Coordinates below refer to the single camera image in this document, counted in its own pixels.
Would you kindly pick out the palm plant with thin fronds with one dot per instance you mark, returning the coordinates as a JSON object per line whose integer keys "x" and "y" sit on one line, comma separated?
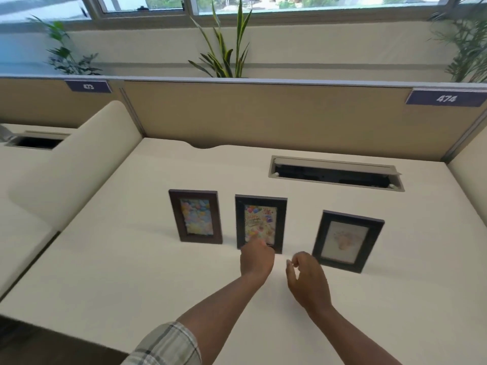
{"x": 468, "y": 45}

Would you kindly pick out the small leafy green plant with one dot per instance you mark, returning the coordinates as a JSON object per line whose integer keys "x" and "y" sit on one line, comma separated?
{"x": 66, "y": 58}

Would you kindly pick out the person's right hand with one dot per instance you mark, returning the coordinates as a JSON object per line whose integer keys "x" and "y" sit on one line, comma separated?
{"x": 310, "y": 281}

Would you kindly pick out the beige partition panel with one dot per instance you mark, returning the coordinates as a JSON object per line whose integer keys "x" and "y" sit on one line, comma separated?
{"x": 42, "y": 106}
{"x": 285, "y": 117}

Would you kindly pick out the person's right thumb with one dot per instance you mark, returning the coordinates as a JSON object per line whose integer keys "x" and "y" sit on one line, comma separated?
{"x": 290, "y": 271}

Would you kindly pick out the person's left fingers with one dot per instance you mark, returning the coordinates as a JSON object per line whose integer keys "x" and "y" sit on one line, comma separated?
{"x": 258, "y": 242}

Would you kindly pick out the snake plant with long leaves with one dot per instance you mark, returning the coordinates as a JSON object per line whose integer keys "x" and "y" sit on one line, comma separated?
{"x": 224, "y": 60}

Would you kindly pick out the cream rounded side divider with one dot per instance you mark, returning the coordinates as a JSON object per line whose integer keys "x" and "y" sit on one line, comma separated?
{"x": 470, "y": 174}
{"x": 76, "y": 167}

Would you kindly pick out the plaid shirt sleeve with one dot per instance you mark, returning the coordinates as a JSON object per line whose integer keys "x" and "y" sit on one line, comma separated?
{"x": 165, "y": 345}

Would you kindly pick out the blue desk label plate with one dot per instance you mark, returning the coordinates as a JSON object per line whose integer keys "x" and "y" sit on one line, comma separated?
{"x": 88, "y": 86}
{"x": 443, "y": 98}

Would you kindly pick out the brown frame with balloon picture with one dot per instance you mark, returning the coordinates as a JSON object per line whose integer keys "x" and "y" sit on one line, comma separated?
{"x": 175, "y": 212}

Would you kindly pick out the person's right forearm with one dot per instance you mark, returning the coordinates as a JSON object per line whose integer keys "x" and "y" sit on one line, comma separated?
{"x": 350, "y": 338}

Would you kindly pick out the black frame with colourful card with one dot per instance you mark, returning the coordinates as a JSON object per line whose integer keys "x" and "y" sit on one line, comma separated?
{"x": 279, "y": 224}

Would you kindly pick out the person's left hand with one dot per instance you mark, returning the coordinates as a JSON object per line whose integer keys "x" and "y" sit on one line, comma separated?
{"x": 257, "y": 260}

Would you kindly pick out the black frame with pale picture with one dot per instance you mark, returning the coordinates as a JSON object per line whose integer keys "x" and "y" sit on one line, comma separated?
{"x": 348, "y": 239}

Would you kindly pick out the grey window frame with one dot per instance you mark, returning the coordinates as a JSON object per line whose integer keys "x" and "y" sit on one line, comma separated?
{"x": 144, "y": 15}

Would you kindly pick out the person's left forearm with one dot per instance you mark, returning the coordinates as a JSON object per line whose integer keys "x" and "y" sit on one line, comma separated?
{"x": 220, "y": 315}

